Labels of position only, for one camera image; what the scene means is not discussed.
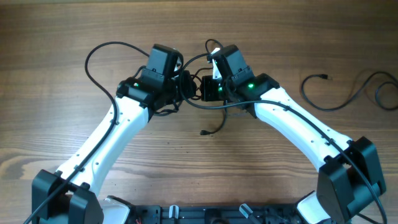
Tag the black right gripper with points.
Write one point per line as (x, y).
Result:
(208, 88)

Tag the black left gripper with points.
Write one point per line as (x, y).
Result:
(188, 86)

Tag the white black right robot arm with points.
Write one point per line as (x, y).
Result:
(349, 172)

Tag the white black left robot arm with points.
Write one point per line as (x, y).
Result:
(70, 194)

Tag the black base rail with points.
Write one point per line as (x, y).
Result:
(174, 214)

